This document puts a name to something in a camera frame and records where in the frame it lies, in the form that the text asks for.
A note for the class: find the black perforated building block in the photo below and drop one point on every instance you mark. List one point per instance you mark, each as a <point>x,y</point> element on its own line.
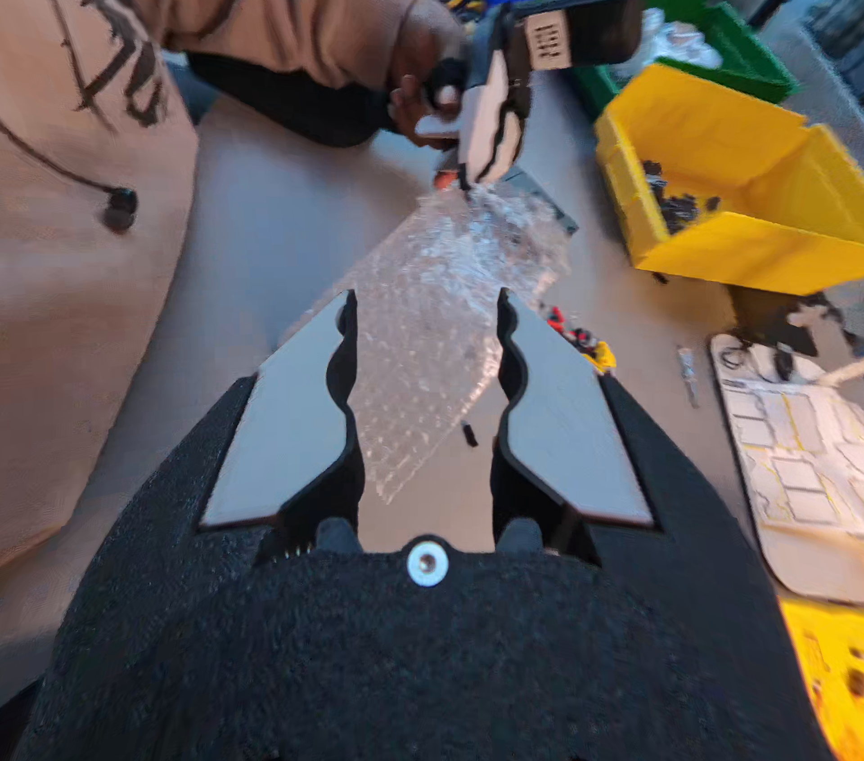
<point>540,201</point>

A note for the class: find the clear plastic-wrapped bundle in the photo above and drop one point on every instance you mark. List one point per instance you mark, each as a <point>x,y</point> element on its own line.
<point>675,42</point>

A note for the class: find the green storage bin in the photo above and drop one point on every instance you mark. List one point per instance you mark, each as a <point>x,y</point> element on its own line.
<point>742,46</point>

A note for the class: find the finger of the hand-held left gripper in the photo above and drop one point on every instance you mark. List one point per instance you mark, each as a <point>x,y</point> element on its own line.
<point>511,147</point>
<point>482,120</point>

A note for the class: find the grey desk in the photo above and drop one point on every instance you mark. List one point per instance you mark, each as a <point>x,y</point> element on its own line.
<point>270,235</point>

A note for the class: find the black chair armrest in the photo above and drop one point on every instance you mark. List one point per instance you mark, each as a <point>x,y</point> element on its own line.
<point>290,100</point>

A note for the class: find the heap of black building pieces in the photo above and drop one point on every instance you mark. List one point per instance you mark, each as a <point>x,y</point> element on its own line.
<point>675,204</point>

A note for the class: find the person's beige hoodie torso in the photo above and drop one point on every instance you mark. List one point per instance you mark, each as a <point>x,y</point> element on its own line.
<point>67,302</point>

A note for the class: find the black connector pin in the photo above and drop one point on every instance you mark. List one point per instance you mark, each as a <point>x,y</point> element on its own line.
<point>469,434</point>

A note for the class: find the person's left hand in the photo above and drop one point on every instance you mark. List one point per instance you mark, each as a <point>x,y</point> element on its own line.
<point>432,39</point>

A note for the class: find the black box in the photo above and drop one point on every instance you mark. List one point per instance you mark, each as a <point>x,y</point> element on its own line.
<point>763,312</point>

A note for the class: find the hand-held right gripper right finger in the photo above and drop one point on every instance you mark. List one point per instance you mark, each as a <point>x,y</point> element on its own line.
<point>574,437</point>

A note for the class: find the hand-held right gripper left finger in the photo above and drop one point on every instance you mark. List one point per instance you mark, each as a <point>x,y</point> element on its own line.
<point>290,437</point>

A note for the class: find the yellow storage bin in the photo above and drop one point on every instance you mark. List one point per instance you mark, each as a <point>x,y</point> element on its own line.
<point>830,673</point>
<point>742,255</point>

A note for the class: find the clear bubble wrap sheet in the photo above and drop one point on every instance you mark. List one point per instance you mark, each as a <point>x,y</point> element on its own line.
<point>432,316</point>

